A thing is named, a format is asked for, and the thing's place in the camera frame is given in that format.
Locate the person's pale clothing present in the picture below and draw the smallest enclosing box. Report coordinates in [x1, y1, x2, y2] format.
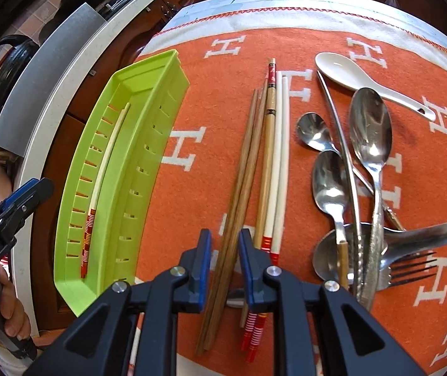
[0, 333, 42, 367]

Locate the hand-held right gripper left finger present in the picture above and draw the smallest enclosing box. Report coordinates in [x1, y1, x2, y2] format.
[24, 229, 212, 376]

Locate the person's left hand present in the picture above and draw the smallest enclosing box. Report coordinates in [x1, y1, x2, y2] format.
[0, 269, 32, 341]

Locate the large steel spoon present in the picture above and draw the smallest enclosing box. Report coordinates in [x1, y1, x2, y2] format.
[349, 87, 393, 310]

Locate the white ceramic spoon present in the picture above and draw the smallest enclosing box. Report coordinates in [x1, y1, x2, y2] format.
[315, 52, 436, 122]

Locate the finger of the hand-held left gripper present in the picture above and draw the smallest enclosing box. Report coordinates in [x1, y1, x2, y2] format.
[0, 178, 54, 244]
[0, 179, 40, 225]

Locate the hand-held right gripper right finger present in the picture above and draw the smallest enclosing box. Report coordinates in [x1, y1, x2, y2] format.
[238, 228, 428, 376]

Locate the black pot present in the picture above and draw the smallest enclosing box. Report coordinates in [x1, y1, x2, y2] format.
[0, 34, 40, 126]

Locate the steel spoon with wooden handle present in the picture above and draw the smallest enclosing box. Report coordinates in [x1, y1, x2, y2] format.
[313, 151, 351, 288]

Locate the tan chopstick with patterned top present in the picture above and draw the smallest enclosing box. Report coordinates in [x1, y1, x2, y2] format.
[240, 58, 277, 327]

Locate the green plastic utensil tray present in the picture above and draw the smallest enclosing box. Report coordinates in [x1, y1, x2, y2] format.
[53, 49, 190, 318]

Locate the steel fork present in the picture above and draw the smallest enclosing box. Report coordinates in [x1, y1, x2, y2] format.
[376, 251, 438, 292]

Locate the grey metal sheet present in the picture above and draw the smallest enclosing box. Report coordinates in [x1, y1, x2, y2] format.
[0, 3, 107, 153]

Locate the small spoon with gold handle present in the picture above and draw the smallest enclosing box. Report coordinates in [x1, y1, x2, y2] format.
[296, 113, 406, 231]

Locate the white chopstick with striped end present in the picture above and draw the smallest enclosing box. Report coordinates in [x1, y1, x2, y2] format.
[247, 76, 290, 362]
[241, 71, 284, 352]

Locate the cream chopstick with striped end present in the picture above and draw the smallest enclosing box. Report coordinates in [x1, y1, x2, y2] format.
[80, 102, 131, 280]

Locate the slim twisted-handle steel utensil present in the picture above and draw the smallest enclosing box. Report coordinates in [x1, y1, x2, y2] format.
[316, 70, 365, 300]

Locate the steel soup spoon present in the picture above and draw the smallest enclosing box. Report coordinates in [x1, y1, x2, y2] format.
[313, 216, 447, 283]

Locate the brown wooden chopstick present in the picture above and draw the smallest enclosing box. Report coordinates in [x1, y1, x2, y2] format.
[196, 88, 259, 355]
[204, 79, 268, 352]

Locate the orange blanket with white letters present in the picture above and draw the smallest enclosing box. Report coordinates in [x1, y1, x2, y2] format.
[127, 0, 447, 376]

